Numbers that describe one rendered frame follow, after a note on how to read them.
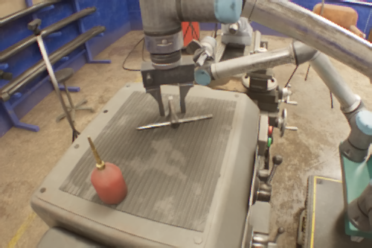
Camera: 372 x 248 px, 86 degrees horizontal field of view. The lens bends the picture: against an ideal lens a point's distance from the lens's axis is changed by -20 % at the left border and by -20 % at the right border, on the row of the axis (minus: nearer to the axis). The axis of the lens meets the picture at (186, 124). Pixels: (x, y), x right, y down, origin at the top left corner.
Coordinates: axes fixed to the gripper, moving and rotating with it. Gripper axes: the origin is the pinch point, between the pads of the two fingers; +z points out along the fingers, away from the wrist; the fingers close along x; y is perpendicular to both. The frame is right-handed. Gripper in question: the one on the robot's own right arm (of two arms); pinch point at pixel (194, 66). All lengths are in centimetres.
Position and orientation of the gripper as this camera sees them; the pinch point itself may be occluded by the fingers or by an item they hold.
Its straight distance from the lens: 117.0
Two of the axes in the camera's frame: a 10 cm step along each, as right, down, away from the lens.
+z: -2.9, 6.2, -7.3
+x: -6.8, 4.1, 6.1
